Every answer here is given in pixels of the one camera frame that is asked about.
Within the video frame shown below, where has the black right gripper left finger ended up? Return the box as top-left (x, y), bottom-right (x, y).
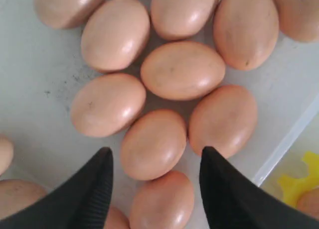
top-left (0, 147), bottom-right (114, 229)

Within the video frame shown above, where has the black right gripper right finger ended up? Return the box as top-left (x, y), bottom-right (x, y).
top-left (199, 146), bottom-right (319, 229)

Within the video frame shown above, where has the brown egg placed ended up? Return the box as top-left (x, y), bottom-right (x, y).
top-left (140, 41), bottom-right (226, 101)
top-left (296, 188), bottom-right (319, 217)
top-left (0, 134), bottom-right (14, 175)

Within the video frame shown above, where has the clear plastic container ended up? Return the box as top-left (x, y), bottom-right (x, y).
top-left (0, 0), bottom-right (319, 229)

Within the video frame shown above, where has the brown egg near middle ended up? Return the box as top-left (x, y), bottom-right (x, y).
top-left (104, 206), bottom-right (130, 229)

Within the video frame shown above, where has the brown egg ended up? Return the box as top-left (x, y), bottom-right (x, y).
top-left (188, 85), bottom-right (258, 158)
top-left (104, 206), bottom-right (130, 229)
top-left (0, 179), bottom-right (47, 220)
top-left (120, 109), bottom-right (187, 181)
top-left (150, 0), bottom-right (219, 41)
top-left (81, 0), bottom-right (151, 72)
top-left (70, 73), bottom-right (147, 137)
top-left (212, 0), bottom-right (279, 71)
top-left (274, 0), bottom-right (319, 43)
top-left (129, 171), bottom-right (194, 229)
top-left (33, 0), bottom-right (105, 29)

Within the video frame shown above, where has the yellow plastic egg tray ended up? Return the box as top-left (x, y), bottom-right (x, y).
top-left (277, 151), bottom-right (319, 208)

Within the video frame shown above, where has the brown egg near right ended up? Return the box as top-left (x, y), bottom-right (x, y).
top-left (129, 171), bottom-right (194, 229)

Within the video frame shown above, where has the brown egg near left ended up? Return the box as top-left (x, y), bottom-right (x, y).
top-left (0, 179), bottom-right (47, 220)

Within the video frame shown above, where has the brown egg front right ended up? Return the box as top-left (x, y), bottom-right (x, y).
top-left (188, 85), bottom-right (258, 158)

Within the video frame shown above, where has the brown egg front centre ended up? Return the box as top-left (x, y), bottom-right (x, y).
top-left (120, 109), bottom-right (187, 181)

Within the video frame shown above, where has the brown egg centre back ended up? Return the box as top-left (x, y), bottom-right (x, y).
top-left (212, 0), bottom-right (279, 71)

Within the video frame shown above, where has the brown egg left upper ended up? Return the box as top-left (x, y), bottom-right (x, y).
top-left (33, 0), bottom-right (105, 29)

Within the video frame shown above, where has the brown egg back middle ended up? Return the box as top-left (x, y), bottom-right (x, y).
top-left (150, 0), bottom-right (219, 41)

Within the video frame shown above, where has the brown egg right side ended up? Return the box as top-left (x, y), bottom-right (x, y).
top-left (274, 0), bottom-right (319, 43)

